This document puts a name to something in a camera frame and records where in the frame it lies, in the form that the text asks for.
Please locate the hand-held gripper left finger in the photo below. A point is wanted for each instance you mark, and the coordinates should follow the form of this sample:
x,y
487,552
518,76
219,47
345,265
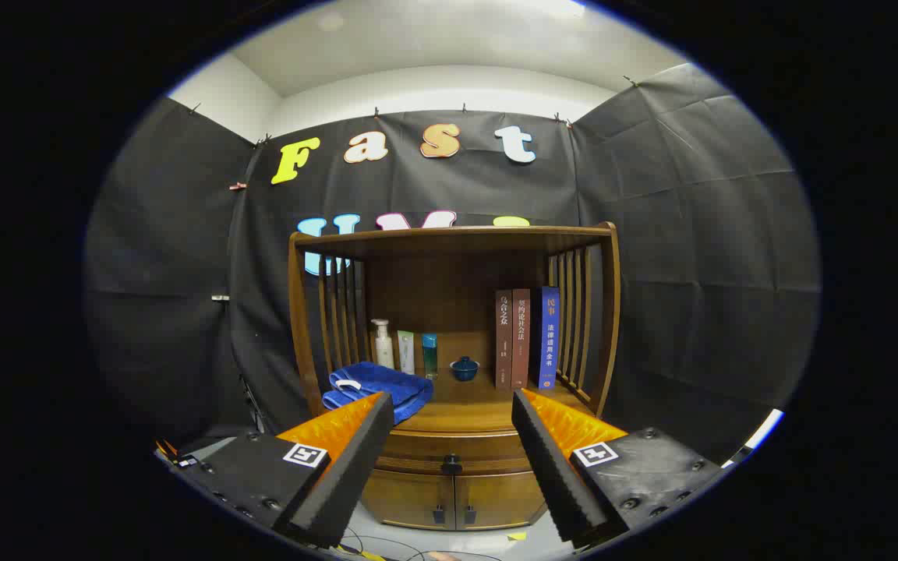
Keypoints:
x,y
348,475

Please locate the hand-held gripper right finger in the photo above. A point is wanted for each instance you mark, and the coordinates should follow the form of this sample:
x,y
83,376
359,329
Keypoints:
x,y
554,475

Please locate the brown wooden drawer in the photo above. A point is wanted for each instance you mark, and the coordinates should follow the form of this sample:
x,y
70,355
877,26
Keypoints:
x,y
418,448

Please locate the wooden cabinet door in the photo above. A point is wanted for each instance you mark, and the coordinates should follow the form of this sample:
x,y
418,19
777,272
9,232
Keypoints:
x,y
500,499
402,495

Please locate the wooden countertop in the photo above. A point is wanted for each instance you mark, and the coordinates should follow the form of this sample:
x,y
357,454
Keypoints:
x,y
472,401

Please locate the brown wooden cabinet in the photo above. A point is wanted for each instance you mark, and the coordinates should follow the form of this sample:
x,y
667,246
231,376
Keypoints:
x,y
449,273

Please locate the folded blue towel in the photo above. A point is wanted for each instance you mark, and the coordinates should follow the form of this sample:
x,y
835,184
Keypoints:
x,y
387,386

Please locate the white pump bottle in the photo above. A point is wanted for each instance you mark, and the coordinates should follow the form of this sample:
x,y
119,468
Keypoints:
x,y
383,351

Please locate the blue book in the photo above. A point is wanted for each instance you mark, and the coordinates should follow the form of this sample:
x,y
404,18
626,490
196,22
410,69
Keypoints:
x,y
548,343

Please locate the white and green tube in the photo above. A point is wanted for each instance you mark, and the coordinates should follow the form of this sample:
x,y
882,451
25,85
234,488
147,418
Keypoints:
x,y
406,354

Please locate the light brown book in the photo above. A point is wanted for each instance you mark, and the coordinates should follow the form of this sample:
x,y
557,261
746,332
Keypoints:
x,y
521,343

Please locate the blue lidded teacup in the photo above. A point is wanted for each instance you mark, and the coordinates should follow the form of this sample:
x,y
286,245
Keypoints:
x,y
464,369

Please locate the dark brown book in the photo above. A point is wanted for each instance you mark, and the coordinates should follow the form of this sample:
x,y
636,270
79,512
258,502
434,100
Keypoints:
x,y
503,343

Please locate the teal capped bottle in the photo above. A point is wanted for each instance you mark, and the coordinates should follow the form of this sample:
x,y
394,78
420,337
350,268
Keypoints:
x,y
429,358

